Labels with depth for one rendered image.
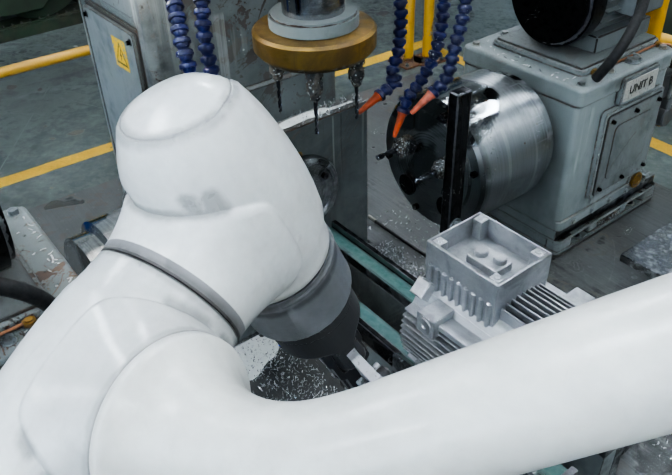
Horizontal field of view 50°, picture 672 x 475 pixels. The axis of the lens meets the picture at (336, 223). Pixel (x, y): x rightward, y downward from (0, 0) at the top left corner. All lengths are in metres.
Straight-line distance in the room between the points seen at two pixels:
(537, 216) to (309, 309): 1.01
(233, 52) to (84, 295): 0.86
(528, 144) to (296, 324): 0.83
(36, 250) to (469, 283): 0.54
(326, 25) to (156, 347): 0.71
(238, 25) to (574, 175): 0.67
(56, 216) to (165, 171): 1.32
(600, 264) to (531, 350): 1.21
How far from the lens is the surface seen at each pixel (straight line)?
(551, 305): 0.92
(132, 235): 0.44
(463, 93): 1.07
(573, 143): 1.38
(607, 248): 1.56
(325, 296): 0.52
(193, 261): 0.42
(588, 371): 0.30
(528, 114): 1.30
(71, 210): 1.73
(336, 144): 1.27
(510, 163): 1.26
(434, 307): 0.94
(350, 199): 1.35
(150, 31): 1.15
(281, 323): 0.52
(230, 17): 1.22
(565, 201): 1.44
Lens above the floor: 1.70
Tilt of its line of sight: 35 degrees down
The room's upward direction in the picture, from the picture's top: 2 degrees counter-clockwise
